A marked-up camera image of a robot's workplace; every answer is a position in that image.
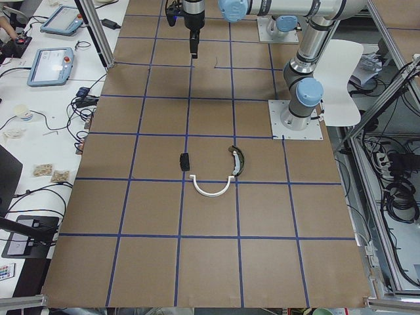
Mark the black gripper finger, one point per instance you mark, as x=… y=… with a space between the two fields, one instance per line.
x=194 y=41

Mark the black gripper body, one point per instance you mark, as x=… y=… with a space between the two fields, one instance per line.
x=193 y=20

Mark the black power adapter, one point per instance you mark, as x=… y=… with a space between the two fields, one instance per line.
x=110 y=24

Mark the small black brake pad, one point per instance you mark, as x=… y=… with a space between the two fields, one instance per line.
x=184 y=161

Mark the far blue teach pendant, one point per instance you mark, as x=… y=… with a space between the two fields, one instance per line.
x=64 y=21

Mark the blue teach pendant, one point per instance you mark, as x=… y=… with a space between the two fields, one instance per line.
x=64 y=21
x=51 y=67

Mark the olive brake shoe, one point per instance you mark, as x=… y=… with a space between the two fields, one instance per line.
x=239 y=160

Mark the white plastic chair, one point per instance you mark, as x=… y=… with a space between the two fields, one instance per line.
x=333 y=71

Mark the near blue teach pendant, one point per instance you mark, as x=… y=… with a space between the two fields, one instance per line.
x=51 y=67

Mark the white paper cup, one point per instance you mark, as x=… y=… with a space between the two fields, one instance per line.
x=23 y=112

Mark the bag of small parts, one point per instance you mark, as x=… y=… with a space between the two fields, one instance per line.
x=42 y=170

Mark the black monitor stand base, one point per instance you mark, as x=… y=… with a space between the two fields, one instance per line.
x=30 y=236

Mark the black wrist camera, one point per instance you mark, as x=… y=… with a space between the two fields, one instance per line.
x=172 y=11

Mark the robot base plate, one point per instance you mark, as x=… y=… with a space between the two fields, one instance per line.
x=286 y=126
x=263 y=36

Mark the aluminium frame post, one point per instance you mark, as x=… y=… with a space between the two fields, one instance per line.
x=92 y=21

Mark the white curved plastic bracket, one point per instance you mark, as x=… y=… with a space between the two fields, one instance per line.
x=211 y=190

